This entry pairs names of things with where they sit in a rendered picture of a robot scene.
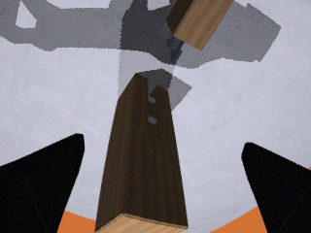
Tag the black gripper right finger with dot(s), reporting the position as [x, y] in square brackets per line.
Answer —
[282, 189]

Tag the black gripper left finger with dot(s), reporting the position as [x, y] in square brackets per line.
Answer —
[34, 190]

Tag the dark brown wooden post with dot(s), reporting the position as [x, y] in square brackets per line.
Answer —
[142, 189]

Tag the brown wooden board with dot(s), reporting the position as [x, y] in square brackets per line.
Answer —
[193, 22]

